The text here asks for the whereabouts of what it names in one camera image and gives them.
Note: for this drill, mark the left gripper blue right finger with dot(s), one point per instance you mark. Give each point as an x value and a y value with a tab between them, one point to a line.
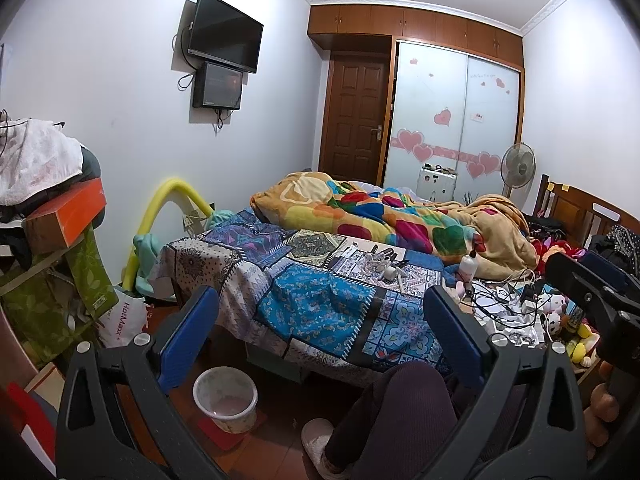
464	342

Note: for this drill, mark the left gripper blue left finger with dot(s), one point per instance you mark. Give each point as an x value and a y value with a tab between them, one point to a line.
180	337

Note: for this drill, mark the white cabinet with holes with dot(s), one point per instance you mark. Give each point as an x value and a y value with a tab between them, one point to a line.
436	183

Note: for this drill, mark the wooden headboard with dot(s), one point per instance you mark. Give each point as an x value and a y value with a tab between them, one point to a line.
580	213

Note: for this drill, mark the blue patchwork bedspread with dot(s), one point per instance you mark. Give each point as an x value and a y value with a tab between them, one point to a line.
344	307

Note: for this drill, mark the wardrobe with heart stickers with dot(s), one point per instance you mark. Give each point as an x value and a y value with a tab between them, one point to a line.
455	93

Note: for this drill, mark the white cloth on pile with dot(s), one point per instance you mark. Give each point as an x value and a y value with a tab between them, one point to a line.
35	155

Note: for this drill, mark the colourful fleece blanket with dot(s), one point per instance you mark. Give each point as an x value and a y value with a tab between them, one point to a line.
492	226

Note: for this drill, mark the small black wall monitor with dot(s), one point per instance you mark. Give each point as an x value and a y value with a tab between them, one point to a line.
217	87

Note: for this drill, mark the white slipper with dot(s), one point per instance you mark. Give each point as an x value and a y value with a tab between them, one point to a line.
314	436

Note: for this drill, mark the white plastic trash bin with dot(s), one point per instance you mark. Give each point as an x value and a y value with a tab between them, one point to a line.
228	397

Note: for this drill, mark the plush toys pile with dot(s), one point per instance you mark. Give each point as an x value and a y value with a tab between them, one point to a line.
565	323

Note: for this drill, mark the orange cardboard box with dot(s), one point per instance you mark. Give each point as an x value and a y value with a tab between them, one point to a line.
58	223

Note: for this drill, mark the brown wooden door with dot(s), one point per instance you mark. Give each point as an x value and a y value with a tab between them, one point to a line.
353	117

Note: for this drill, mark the white spray bottle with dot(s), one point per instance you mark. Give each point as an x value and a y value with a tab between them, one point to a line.
468	267

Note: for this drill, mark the white standing fan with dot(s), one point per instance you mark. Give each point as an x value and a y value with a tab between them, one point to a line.
518	166

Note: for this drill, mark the green leaf fabric bag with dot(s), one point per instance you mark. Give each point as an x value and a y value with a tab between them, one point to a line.
51	305

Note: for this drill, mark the white plastic shopping bag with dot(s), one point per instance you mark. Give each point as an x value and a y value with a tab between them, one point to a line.
119	325

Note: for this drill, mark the black wall television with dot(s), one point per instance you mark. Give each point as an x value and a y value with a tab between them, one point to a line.
223	34

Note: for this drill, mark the purple trousered leg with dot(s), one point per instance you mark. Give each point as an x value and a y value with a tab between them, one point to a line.
396	427

